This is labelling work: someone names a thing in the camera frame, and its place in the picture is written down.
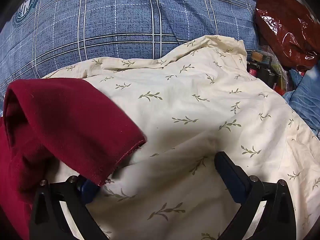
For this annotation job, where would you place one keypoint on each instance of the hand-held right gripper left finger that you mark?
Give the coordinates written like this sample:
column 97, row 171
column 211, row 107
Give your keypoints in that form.
column 88, row 190

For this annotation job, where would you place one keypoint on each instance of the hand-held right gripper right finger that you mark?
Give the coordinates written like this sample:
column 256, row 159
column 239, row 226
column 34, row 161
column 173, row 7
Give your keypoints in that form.
column 231, row 175

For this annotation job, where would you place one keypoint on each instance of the dark red garment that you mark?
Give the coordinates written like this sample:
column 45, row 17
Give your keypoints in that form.
column 62, row 117

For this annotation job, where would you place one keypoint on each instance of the cream leaf-print bed sheet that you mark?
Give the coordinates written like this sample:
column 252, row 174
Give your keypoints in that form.
column 187, row 92

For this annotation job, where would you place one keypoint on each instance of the light blue cloth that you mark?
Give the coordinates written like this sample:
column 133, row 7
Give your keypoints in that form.
column 307, row 97

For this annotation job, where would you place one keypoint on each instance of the clear bag of items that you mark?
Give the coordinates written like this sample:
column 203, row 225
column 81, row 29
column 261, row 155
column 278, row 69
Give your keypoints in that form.
column 267, row 72

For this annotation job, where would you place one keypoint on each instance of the red plastic bag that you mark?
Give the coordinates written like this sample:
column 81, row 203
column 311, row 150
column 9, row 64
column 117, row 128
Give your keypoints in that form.
column 282, row 17

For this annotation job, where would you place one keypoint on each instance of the blue plaid quilt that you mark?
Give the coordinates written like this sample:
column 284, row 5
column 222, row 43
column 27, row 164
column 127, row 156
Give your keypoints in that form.
column 112, row 17

